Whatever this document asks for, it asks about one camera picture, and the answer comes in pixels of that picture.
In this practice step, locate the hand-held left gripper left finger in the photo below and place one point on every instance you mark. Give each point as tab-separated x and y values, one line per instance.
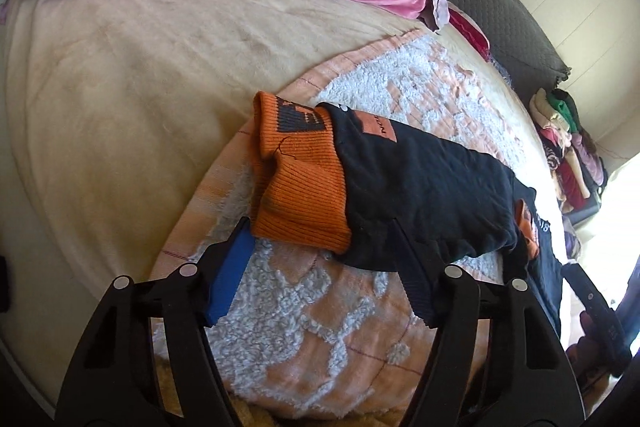
230	272

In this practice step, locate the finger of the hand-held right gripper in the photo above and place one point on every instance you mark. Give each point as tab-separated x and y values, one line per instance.
595	312

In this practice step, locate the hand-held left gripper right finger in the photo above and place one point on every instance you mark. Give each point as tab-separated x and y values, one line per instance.
420	287

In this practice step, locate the black and orange sweater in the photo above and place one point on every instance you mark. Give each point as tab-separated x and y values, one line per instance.
425	177

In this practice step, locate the pile of folded clothes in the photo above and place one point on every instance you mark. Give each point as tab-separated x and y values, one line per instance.
565	157

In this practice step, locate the person's right hand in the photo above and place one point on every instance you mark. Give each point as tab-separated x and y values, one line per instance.
582	354

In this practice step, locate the purple cloth heap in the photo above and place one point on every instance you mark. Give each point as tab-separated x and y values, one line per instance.
572	234

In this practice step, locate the orange and white tufted towel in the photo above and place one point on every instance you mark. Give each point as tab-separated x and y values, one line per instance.
325	307

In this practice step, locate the dark storage bin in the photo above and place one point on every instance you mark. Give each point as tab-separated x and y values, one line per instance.
587	212

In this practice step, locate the beige bed sheet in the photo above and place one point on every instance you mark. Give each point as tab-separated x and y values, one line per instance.
125	107

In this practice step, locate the dark patterned cloth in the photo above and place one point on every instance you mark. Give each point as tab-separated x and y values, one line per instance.
501	69

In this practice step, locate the red cloth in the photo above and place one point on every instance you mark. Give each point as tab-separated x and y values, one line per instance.
470	32

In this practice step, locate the grey quilted headboard cushion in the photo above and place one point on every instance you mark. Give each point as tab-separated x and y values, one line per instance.
500	7

